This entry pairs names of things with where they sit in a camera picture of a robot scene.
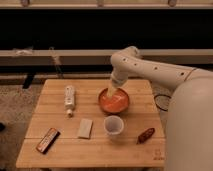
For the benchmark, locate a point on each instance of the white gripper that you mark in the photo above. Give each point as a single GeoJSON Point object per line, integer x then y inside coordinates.
{"type": "Point", "coordinates": [115, 83]}

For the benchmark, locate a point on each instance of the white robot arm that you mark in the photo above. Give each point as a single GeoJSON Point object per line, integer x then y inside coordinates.
{"type": "Point", "coordinates": [189, 129]}

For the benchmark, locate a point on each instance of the orange ceramic bowl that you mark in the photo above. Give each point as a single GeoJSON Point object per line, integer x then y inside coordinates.
{"type": "Point", "coordinates": [115, 104]}

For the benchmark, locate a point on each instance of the clear plastic cup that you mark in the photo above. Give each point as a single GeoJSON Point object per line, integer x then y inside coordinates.
{"type": "Point", "coordinates": [113, 125]}

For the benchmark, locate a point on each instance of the white tube bottle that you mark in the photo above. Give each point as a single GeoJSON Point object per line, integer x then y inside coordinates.
{"type": "Point", "coordinates": [69, 100]}

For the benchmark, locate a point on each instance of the beige rectangular sponge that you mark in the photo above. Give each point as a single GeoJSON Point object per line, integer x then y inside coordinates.
{"type": "Point", "coordinates": [85, 128]}

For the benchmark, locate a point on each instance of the wooden table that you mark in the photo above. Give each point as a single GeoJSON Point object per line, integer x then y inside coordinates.
{"type": "Point", "coordinates": [99, 151]}

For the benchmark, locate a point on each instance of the red black candy bar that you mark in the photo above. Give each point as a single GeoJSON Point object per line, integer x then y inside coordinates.
{"type": "Point", "coordinates": [46, 142]}

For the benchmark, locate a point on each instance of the long wooden bench rail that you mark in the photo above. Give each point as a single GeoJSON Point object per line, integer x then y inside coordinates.
{"type": "Point", "coordinates": [100, 57]}

